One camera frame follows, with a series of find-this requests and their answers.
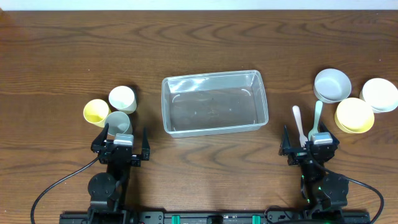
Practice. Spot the white plastic bowl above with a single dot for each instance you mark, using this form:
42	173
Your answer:
380	94

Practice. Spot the yellow plastic bowl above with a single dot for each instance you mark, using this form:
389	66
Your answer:
354	116

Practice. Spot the pink plastic fork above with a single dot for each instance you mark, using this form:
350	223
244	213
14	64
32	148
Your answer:
298	119

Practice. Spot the clear plastic container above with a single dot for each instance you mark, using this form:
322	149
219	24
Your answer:
214	103

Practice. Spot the grey plastic bowl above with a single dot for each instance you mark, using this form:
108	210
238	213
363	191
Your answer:
332	85

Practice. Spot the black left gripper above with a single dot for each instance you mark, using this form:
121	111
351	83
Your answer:
119	154

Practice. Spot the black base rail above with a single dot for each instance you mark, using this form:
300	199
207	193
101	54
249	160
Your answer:
269	216

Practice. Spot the mint green plastic spoon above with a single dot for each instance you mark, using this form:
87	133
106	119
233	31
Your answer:
317	114

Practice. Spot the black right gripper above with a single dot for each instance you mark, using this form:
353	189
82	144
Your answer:
311	153

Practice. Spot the yellow plastic cup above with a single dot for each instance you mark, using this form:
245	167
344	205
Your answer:
96	111

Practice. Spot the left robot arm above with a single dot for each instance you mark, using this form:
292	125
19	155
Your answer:
108	189

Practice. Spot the white plastic cup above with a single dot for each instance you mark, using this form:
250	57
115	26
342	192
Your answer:
123	98

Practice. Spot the grey plastic cup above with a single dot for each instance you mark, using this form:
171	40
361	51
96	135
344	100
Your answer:
119	123

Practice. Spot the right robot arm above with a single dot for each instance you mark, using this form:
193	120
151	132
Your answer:
324	191

